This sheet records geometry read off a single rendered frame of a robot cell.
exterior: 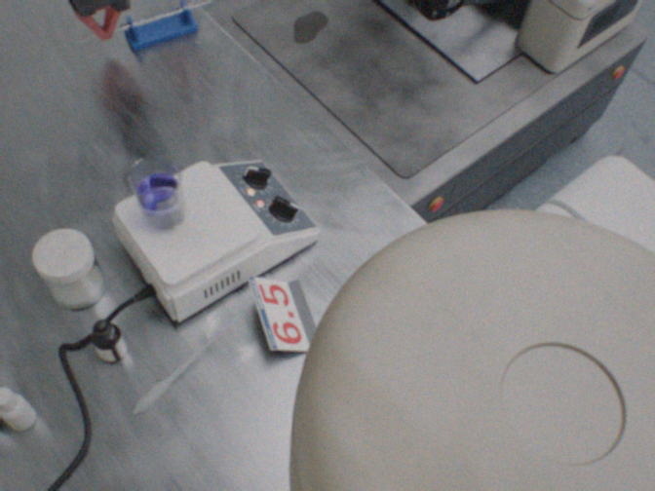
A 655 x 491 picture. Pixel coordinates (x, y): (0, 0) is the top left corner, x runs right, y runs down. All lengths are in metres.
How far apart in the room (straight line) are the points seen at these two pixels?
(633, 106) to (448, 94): 0.81
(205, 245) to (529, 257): 0.63
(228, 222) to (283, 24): 0.96
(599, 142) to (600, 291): 1.98
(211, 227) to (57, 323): 0.21
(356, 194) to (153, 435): 0.38
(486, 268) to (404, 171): 1.29
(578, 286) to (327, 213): 0.75
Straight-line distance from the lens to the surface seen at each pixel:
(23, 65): 1.10
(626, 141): 2.17
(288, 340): 0.79
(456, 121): 1.55
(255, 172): 0.85
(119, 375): 0.82
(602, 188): 0.20
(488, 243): 0.16
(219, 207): 0.80
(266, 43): 1.65
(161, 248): 0.78
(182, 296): 0.77
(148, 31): 1.10
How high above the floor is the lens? 1.50
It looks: 59 degrees down
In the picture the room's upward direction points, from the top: 8 degrees clockwise
